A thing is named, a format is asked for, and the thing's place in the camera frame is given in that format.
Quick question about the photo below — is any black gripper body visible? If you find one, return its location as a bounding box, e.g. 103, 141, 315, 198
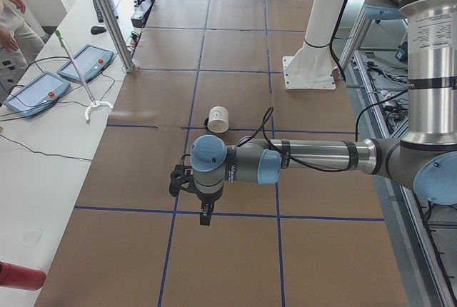
200, 199, 215, 215

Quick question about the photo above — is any white mug black handle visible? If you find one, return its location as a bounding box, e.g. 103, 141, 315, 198
204, 106, 229, 134

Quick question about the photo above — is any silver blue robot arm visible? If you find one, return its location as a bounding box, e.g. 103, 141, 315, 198
169, 0, 456, 225

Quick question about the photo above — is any white reacher grabber tool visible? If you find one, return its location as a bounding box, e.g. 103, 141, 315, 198
55, 30, 114, 124

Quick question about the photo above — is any blue teach pendant far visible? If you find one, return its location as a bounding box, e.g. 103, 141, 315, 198
57, 44, 114, 83

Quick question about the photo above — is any blue teach pendant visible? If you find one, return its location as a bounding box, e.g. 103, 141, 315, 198
4, 71, 70, 118
57, 44, 114, 83

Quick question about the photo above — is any red bottle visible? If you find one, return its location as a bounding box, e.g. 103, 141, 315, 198
1, 262, 46, 291

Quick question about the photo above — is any blue teach pendant near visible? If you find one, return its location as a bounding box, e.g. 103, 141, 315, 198
4, 71, 70, 118

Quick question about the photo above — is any black computer mouse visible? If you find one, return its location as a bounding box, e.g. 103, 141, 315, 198
90, 25, 106, 35

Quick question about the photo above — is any black keyboard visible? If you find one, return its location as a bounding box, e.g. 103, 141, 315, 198
94, 0, 119, 24

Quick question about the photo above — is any person in white clothes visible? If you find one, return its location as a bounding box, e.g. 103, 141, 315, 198
1, 0, 44, 69

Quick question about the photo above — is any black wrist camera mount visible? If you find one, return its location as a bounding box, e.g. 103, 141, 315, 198
169, 154, 196, 198

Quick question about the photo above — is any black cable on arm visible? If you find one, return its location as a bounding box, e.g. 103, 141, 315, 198
253, 106, 411, 172

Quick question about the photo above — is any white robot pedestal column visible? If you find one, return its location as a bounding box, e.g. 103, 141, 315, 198
283, 0, 345, 90

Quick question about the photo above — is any aluminium frame post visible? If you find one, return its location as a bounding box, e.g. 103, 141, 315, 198
96, 0, 135, 73

